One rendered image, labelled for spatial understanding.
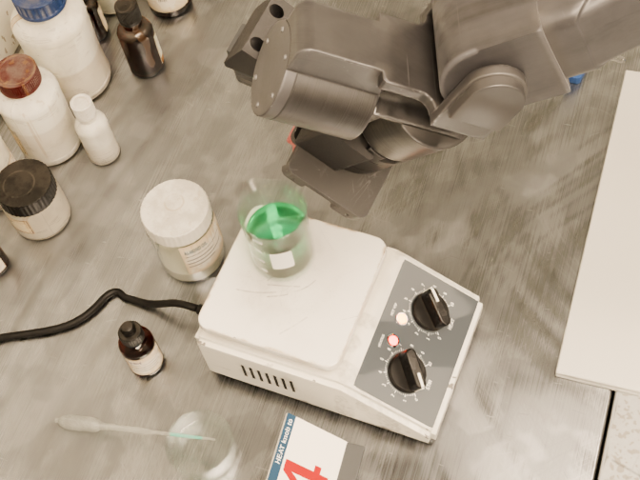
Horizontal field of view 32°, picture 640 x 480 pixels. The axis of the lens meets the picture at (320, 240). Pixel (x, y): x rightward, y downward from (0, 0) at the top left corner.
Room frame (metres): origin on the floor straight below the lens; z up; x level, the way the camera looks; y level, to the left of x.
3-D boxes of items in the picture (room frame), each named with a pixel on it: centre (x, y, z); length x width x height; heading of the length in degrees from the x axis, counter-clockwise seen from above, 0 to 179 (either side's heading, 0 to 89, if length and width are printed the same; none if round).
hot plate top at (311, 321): (0.43, 0.03, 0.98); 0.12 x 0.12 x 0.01; 58
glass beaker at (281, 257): (0.46, 0.03, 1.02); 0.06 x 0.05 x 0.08; 26
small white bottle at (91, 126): (0.66, 0.19, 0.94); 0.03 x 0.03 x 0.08
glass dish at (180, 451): (0.34, 0.13, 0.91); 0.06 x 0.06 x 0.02
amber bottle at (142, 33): (0.76, 0.13, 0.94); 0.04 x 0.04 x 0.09
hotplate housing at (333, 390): (0.42, 0.01, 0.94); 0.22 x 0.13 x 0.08; 58
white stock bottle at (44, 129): (0.69, 0.23, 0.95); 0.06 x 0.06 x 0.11
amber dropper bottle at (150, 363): (0.43, 0.17, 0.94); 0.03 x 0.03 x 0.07
